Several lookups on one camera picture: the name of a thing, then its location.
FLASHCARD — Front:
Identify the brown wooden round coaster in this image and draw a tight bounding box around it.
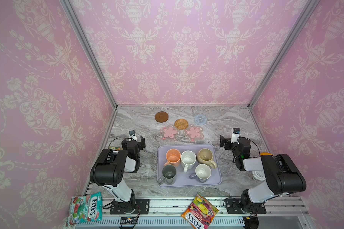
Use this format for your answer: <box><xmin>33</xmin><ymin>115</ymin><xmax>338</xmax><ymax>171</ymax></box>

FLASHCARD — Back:
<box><xmin>155</xmin><ymin>111</ymin><xmax>169</xmax><ymax>123</ymax></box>

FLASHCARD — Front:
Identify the white speckled mug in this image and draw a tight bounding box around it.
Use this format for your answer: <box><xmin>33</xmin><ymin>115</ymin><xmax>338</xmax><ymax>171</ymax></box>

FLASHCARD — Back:
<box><xmin>181</xmin><ymin>150</ymin><xmax>196</xmax><ymax>173</ymax></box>

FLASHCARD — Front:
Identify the right aluminium corner post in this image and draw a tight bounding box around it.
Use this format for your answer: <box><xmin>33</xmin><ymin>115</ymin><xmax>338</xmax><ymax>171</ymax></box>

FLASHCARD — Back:
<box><xmin>247</xmin><ymin>0</ymin><xmax>320</xmax><ymax>110</ymax></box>

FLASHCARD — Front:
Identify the beige yellow mug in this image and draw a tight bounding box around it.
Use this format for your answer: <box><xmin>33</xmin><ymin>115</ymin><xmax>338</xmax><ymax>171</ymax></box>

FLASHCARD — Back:
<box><xmin>197</xmin><ymin>148</ymin><xmax>217</xmax><ymax>169</ymax></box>

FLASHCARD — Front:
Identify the woven rattan round coaster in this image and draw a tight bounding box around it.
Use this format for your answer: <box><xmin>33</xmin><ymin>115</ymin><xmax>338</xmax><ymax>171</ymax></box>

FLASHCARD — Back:
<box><xmin>174</xmin><ymin>119</ymin><xmax>189</xmax><ymax>130</ymax></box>

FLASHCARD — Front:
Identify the peach pink mug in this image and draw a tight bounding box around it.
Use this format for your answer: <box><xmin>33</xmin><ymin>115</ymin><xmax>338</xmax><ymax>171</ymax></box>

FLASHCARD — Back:
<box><xmin>164</xmin><ymin>148</ymin><xmax>181</xmax><ymax>167</ymax></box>

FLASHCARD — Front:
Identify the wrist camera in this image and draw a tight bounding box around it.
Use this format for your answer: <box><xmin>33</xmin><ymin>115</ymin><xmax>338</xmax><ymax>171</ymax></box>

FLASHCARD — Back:
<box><xmin>230</xmin><ymin>128</ymin><xmax>241</xmax><ymax>143</ymax></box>
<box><xmin>129</xmin><ymin>130</ymin><xmax>138</xmax><ymax>141</ymax></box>

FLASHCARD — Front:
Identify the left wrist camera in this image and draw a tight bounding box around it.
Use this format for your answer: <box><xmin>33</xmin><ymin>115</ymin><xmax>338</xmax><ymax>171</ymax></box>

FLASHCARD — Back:
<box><xmin>129</xmin><ymin>130</ymin><xmax>138</xmax><ymax>141</ymax></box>

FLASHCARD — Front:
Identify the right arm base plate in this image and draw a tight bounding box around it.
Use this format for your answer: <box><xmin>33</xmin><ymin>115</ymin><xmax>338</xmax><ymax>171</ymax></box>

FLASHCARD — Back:
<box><xmin>223</xmin><ymin>198</ymin><xmax>267</xmax><ymax>215</ymax></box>

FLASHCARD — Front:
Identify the yellow green Fox's candy bag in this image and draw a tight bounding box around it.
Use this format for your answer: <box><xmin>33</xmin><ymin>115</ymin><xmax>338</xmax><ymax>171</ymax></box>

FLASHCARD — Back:
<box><xmin>109</xmin><ymin>147</ymin><xmax>122</xmax><ymax>151</ymax></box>

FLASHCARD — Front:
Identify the lavender mug white inside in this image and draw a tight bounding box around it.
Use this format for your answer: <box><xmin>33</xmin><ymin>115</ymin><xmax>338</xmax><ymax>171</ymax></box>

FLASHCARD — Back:
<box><xmin>189</xmin><ymin>164</ymin><xmax>212</xmax><ymax>183</ymax></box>

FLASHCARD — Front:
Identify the red Fox's candy bag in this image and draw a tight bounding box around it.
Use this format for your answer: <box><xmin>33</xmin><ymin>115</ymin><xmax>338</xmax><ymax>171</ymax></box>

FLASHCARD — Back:
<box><xmin>181</xmin><ymin>193</ymin><xmax>219</xmax><ymax>229</ymax></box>

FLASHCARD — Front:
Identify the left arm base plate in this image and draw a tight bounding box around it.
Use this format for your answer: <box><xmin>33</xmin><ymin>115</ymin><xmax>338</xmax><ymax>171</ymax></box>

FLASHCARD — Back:
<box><xmin>110</xmin><ymin>198</ymin><xmax>150</xmax><ymax>215</ymax></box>

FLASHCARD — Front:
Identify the pink flower coaster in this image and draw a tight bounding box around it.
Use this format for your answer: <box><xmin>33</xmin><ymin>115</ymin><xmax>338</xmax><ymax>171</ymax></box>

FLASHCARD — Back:
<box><xmin>159</xmin><ymin>125</ymin><xmax>180</xmax><ymax>141</ymax></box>
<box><xmin>183</xmin><ymin>125</ymin><xmax>204</xmax><ymax>142</ymax></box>

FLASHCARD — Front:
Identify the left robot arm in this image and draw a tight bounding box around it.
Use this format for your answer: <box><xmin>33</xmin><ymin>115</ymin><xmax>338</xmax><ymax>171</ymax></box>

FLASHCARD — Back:
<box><xmin>90</xmin><ymin>136</ymin><xmax>150</xmax><ymax>215</ymax></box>

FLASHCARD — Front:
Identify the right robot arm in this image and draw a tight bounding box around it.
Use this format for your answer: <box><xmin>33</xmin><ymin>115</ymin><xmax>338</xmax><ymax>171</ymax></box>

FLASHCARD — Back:
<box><xmin>220</xmin><ymin>136</ymin><xmax>307</xmax><ymax>215</ymax></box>

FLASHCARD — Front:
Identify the orange lidded jar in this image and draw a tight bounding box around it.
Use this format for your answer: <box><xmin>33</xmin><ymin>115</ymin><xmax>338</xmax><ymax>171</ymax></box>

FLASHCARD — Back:
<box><xmin>260</xmin><ymin>152</ymin><xmax>273</xmax><ymax>156</ymax></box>

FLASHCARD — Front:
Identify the grey green mug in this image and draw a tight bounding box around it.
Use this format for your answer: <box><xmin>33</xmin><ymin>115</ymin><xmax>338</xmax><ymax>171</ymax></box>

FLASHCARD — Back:
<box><xmin>158</xmin><ymin>164</ymin><xmax>177</xmax><ymax>185</ymax></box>

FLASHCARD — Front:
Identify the light blue knitted coaster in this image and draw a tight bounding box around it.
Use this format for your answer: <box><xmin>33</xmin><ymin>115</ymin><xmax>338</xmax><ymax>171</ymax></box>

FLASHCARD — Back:
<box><xmin>194</xmin><ymin>114</ymin><xmax>208</xmax><ymax>126</ymax></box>

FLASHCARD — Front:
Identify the aluminium corner post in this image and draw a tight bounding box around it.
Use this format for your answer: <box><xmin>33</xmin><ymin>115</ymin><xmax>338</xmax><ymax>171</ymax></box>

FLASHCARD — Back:
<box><xmin>247</xmin><ymin>0</ymin><xmax>320</xmax><ymax>110</ymax></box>
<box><xmin>60</xmin><ymin>0</ymin><xmax>118</xmax><ymax>110</ymax></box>

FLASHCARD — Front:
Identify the aluminium front rail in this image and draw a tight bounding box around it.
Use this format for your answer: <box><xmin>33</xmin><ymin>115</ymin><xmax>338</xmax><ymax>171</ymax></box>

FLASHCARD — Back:
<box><xmin>75</xmin><ymin>197</ymin><xmax>315</xmax><ymax>229</ymax></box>

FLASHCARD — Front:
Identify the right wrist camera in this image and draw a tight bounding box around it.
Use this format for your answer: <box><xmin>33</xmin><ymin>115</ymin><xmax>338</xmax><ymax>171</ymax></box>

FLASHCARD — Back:
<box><xmin>230</xmin><ymin>128</ymin><xmax>241</xmax><ymax>143</ymax></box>

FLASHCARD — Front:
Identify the lavender plastic tray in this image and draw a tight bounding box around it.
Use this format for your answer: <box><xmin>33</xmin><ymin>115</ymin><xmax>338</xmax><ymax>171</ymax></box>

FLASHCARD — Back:
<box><xmin>157</xmin><ymin>144</ymin><xmax>222</xmax><ymax>188</ymax></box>

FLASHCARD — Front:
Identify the white lidded cup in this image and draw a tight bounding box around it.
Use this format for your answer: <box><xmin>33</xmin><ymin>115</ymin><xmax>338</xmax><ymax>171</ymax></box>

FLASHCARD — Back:
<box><xmin>252</xmin><ymin>171</ymin><xmax>266</xmax><ymax>181</ymax></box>

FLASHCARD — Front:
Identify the left aluminium corner post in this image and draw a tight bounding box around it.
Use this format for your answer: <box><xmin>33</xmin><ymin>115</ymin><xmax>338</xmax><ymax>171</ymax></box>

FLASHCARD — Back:
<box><xmin>60</xmin><ymin>0</ymin><xmax>118</xmax><ymax>110</ymax></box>

